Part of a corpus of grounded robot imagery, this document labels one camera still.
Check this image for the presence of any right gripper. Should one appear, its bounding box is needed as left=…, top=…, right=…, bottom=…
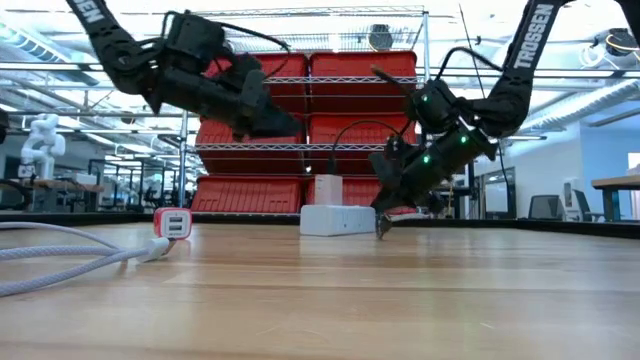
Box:
left=369, top=137, right=459, bottom=239

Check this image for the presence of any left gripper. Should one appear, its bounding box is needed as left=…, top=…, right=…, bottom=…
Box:
left=209, top=53, right=304, bottom=141

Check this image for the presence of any white power strip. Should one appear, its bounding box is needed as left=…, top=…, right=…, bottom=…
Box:
left=299, top=203, right=377, bottom=237

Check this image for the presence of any black USB cable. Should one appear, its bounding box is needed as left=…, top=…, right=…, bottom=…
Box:
left=327, top=118, right=404, bottom=176

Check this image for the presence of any red white USB charger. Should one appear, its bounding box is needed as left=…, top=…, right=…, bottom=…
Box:
left=152, top=206, right=194, bottom=241

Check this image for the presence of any white braided USB cable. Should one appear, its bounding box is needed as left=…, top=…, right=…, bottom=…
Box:
left=0, top=221, right=175, bottom=299

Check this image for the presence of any red plastic storage bin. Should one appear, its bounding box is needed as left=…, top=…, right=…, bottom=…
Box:
left=204, top=52, right=309, bottom=114
left=305, top=175, right=419, bottom=216
left=190, top=175, right=306, bottom=215
left=195, top=113, right=307, bottom=175
left=307, top=112, right=419, bottom=175
left=308, top=50, right=419, bottom=114

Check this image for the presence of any black framed screen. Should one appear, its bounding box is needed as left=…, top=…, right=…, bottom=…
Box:
left=482, top=167, right=519, bottom=220

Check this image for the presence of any dark mesh office chair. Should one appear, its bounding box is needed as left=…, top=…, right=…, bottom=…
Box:
left=528, top=194, right=564, bottom=221

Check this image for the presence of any cluttered wooden workbench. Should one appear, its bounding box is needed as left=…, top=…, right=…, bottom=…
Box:
left=0, top=177, right=106, bottom=214

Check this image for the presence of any wooden desk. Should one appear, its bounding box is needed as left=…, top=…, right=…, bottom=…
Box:
left=591, top=174, right=640, bottom=222

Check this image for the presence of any white USB wall charger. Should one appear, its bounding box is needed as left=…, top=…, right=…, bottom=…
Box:
left=313, top=173, right=344, bottom=207

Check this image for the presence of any chrome wire shelf cart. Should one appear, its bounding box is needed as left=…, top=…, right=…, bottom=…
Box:
left=177, top=5, right=434, bottom=216

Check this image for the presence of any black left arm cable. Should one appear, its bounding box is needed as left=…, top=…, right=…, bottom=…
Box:
left=219, top=20, right=292, bottom=66

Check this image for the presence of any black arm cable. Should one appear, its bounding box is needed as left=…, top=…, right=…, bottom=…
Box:
left=436, top=45, right=505, bottom=84
left=219, top=20, right=292, bottom=66

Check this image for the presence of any black aluminium table frame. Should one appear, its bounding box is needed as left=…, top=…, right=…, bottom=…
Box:
left=0, top=212, right=640, bottom=239

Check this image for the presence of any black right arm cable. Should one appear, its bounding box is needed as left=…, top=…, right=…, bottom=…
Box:
left=436, top=45, right=505, bottom=84

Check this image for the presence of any thin black hanging cable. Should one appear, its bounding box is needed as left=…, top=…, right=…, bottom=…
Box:
left=458, top=4, right=484, bottom=96

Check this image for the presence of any black yellow cable reel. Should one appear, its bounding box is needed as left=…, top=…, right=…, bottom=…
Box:
left=604, top=28, right=640, bottom=57

